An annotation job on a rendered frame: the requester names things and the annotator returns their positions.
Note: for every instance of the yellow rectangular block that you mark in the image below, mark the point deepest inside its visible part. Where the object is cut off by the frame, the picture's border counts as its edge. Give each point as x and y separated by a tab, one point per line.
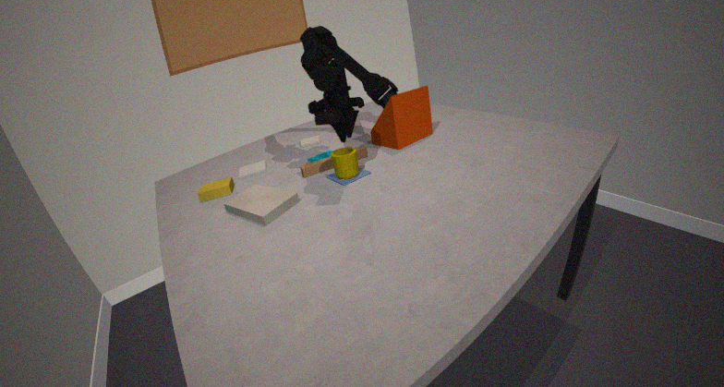
216	189

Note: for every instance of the yellow cup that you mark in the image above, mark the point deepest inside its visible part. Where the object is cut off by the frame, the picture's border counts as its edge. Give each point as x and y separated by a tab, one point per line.
345	162

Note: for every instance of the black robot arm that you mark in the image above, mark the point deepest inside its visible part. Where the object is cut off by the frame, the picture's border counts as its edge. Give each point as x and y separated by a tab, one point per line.
320	48

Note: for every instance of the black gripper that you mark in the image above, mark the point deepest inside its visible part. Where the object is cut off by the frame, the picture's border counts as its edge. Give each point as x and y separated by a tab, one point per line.
342	115

